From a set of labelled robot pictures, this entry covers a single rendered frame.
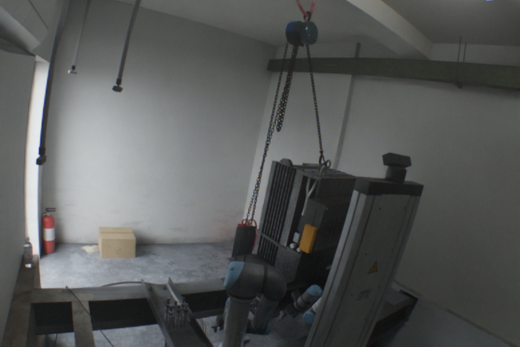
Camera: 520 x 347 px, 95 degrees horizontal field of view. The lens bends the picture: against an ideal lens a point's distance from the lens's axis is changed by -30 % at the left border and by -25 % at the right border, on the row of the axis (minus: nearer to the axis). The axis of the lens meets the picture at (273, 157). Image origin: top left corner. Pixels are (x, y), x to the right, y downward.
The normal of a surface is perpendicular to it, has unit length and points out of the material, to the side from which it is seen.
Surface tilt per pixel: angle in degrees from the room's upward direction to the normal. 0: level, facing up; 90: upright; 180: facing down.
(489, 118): 90
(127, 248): 90
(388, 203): 90
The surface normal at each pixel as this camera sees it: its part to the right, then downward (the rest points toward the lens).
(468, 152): -0.80, -0.09
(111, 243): 0.58, 0.22
